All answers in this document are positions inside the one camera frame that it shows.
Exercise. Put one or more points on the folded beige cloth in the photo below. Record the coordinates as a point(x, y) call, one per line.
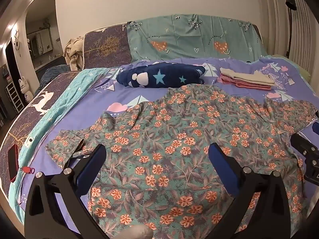
point(239, 76)

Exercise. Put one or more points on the black floor lamp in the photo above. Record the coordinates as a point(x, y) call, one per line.
point(291, 3)

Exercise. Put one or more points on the navy star print blanket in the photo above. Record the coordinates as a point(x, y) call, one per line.
point(159, 76)

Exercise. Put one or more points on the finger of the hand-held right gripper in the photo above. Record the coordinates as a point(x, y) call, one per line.
point(315, 129)
point(305, 143)

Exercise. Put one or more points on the white shelf rack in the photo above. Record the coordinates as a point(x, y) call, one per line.
point(13, 99)

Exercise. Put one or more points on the dark blue knit blanket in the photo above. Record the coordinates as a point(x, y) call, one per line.
point(54, 72)

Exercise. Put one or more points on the red key tag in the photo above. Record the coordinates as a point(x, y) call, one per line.
point(28, 170)

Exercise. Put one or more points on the green floral shirt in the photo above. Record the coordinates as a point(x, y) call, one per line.
point(174, 142)

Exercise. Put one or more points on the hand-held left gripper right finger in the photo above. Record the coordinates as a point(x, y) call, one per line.
point(219, 166)

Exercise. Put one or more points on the dark deer print mattress pad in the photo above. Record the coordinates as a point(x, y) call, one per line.
point(25, 119)

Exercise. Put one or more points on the beige clothes heap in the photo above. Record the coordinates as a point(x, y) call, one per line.
point(74, 52)

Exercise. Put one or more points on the folded pink cloth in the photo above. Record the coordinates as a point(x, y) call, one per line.
point(249, 86)

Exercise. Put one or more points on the teal quilted blanket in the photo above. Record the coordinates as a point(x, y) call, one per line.
point(57, 109)

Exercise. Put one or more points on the white cat figurine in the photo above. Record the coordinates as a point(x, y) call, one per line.
point(26, 90)

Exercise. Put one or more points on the white pleated curtain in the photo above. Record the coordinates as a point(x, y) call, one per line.
point(306, 29)

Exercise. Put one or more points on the purple tree print bed sheet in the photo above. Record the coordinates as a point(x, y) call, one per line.
point(139, 92)

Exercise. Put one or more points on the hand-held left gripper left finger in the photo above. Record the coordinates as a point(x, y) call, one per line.
point(92, 169)

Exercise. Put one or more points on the teal heart print sheet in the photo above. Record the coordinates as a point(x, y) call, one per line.
point(179, 34)

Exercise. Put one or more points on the white arched doorway frame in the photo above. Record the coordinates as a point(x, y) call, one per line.
point(18, 10)

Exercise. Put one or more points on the red phone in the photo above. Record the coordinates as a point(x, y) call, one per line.
point(13, 161)

